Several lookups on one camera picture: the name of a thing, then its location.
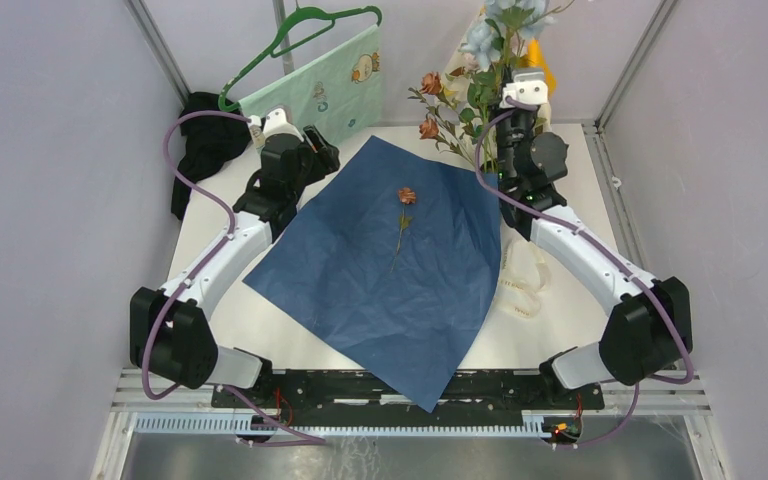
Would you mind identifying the flower bunch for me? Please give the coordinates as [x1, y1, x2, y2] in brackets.
[445, 1, 573, 167]

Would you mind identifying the orange flower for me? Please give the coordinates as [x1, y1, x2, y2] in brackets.
[408, 71, 486, 164]

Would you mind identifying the cream ribbon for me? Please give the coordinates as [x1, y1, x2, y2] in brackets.
[494, 240, 551, 319]

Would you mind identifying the small rust rose stem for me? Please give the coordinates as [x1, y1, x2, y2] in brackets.
[390, 187, 417, 271]

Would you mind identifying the blue wrapping paper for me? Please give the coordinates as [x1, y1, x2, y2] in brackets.
[245, 137, 501, 411]

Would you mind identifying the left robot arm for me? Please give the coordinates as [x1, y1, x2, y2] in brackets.
[130, 124, 340, 408]

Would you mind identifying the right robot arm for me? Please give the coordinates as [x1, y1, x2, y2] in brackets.
[492, 108, 693, 408]

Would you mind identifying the black cloth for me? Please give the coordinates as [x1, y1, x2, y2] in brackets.
[170, 92, 251, 221]

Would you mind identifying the green cartoon cloth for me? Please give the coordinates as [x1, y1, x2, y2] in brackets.
[239, 26, 383, 145]

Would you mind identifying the green clothes hanger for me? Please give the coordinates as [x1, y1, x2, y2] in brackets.
[218, 5, 383, 113]

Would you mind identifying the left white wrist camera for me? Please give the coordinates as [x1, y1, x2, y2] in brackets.
[246, 105, 303, 153]

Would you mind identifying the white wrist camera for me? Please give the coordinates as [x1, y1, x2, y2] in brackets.
[499, 67, 549, 110]
[246, 105, 303, 153]

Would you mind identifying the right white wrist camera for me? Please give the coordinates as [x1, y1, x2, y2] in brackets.
[499, 67, 549, 110]

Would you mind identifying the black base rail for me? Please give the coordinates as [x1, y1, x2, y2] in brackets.
[242, 369, 605, 428]

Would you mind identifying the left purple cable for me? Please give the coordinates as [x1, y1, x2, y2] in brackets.
[141, 109, 327, 448]

